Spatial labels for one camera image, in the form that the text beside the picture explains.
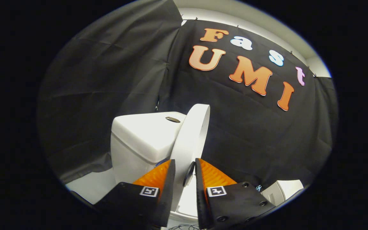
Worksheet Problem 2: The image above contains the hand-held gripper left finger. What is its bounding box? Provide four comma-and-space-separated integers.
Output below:
95, 159, 176, 228

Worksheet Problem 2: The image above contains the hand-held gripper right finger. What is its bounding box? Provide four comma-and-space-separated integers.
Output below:
195, 158, 276, 230

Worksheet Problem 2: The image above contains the white toilet lid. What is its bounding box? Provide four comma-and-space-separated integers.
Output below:
170, 104, 211, 211

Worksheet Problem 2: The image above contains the white toilet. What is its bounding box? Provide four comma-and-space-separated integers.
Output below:
111, 111, 200, 223

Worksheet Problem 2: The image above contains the white cabinet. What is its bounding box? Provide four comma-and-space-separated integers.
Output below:
261, 180, 304, 206

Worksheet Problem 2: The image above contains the black backdrop cloth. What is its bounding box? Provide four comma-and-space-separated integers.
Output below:
37, 0, 338, 195

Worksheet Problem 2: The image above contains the black cable tangle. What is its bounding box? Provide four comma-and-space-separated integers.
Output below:
171, 224, 200, 230

